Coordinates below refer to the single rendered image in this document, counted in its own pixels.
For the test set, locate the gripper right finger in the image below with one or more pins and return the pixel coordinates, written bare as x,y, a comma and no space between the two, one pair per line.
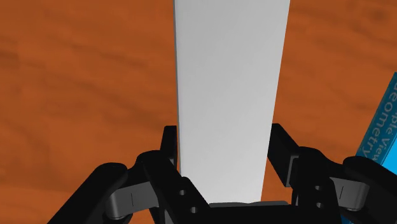
313,176

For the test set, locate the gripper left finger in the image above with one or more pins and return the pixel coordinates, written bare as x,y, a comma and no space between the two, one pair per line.
155,173

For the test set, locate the blue book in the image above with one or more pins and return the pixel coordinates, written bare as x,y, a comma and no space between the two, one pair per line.
382,130

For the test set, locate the white rectangular slab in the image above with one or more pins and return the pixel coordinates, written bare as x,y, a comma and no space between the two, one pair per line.
228,102

